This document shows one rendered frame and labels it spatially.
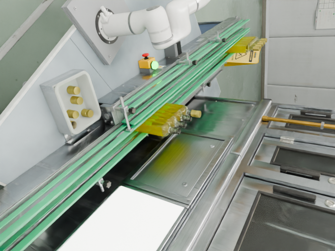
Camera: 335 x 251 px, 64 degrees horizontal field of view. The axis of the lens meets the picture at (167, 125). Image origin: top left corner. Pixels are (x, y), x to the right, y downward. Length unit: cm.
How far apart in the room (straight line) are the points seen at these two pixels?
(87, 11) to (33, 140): 57
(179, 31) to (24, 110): 70
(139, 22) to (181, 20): 18
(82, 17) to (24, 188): 70
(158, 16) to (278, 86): 648
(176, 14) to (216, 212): 80
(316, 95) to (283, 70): 98
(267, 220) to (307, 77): 637
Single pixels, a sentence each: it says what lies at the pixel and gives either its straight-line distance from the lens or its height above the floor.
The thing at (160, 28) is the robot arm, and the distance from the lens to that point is 116.
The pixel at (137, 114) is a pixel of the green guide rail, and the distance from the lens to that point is 131.
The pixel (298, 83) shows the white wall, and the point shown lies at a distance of 737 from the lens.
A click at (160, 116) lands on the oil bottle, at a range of 131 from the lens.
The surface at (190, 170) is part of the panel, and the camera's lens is 119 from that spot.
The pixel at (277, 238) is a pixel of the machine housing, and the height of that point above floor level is 162.
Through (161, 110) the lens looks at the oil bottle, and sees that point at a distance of 136.
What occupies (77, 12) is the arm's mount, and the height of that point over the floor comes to 78.
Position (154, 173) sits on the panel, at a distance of 121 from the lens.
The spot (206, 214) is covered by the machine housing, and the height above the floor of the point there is 139.
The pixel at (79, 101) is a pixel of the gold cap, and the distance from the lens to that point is 119.
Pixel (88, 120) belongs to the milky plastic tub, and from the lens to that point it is 122.
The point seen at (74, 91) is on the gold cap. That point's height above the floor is 81.
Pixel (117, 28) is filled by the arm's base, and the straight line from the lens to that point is 126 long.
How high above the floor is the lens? 172
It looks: 31 degrees down
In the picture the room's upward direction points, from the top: 100 degrees clockwise
